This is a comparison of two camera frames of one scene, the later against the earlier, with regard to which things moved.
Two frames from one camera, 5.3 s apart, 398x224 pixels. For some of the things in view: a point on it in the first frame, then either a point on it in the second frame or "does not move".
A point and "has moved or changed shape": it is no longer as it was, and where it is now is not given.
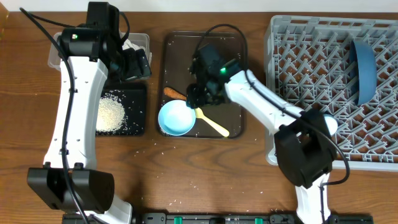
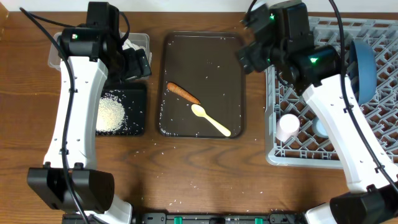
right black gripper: [196, 97] -> [249, 58]
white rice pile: [111, 114] does not move
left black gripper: [137, 64] does not move
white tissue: [128, 45] does not move
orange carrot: [172, 93] has moved or changed shape
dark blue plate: [362, 71] does not move
